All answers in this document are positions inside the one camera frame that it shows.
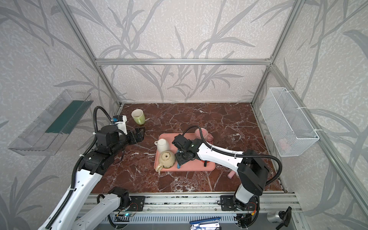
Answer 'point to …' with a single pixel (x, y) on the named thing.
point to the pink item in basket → (282, 144)
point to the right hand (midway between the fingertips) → (180, 157)
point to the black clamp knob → (285, 216)
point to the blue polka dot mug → (178, 166)
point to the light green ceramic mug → (138, 115)
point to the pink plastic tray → (194, 165)
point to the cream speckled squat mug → (166, 159)
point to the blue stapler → (212, 224)
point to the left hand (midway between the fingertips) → (139, 129)
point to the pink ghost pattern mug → (208, 137)
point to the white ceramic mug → (162, 145)
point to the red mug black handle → (205, 163)
